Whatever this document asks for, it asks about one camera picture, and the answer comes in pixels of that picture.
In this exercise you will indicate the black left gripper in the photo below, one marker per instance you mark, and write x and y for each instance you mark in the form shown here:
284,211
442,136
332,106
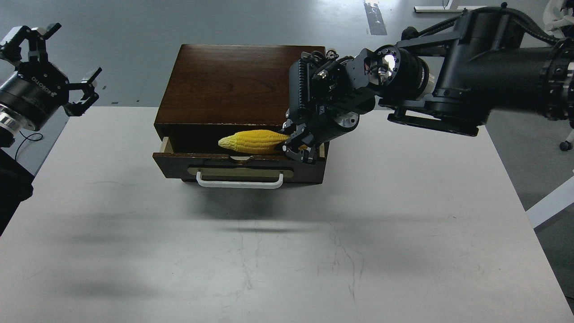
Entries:
37,88

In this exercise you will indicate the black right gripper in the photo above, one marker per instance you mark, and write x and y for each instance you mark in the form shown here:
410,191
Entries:
327,96

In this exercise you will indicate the yellow corn cob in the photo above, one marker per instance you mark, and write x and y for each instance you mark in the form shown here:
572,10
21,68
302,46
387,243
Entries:
253,142

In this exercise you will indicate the white drawer handle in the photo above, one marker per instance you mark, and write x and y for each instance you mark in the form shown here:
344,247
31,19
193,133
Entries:
239,185

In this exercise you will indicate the dark wooden drawer front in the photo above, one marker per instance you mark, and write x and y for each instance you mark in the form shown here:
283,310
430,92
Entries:
224,167

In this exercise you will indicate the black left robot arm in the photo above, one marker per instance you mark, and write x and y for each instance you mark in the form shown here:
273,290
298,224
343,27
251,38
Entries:
15,180

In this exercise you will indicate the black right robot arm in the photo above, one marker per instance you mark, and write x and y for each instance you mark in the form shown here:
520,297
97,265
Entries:
448,77

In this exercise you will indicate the dark wooden drawer cabinet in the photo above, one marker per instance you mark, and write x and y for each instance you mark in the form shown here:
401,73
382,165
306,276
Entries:
215,91

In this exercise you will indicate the black floor tape strip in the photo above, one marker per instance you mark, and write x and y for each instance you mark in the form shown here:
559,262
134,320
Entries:
374,17

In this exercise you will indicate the white desk foot bar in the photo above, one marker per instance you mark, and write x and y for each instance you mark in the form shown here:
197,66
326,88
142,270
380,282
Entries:
437,9

